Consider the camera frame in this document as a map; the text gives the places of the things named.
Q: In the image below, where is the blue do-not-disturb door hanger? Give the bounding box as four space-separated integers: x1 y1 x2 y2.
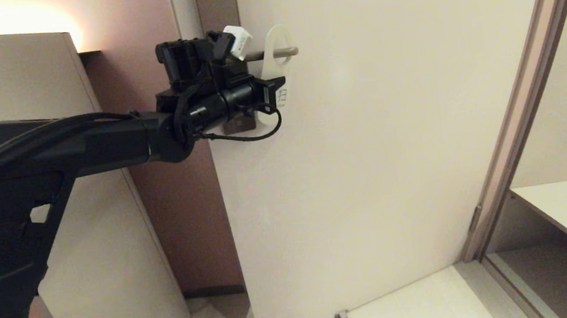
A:
244 23 302 131

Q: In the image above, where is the metal lock plate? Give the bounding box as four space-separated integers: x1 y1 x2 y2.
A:
193 0 258 137

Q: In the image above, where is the white door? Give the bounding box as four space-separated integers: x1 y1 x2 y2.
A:
169 0 567 318

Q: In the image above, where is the thick black braided sleeve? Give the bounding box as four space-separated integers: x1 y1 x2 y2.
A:
170 83 209 146

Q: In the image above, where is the dark skirting board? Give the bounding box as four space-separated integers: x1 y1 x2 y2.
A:
183 284 247 300

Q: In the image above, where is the beige upright panel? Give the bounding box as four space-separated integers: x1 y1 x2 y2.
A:
0 16 191 318

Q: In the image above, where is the metal door handle lever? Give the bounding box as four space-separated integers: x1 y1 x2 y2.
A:
243 46 299 62

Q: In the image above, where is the black camera bracket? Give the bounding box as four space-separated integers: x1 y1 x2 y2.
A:
206 27 256 91

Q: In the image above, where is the black braided cable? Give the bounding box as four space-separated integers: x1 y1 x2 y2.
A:
194 104 285 148

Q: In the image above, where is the beige door frame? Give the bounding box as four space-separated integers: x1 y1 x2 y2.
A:
433 0 567 266

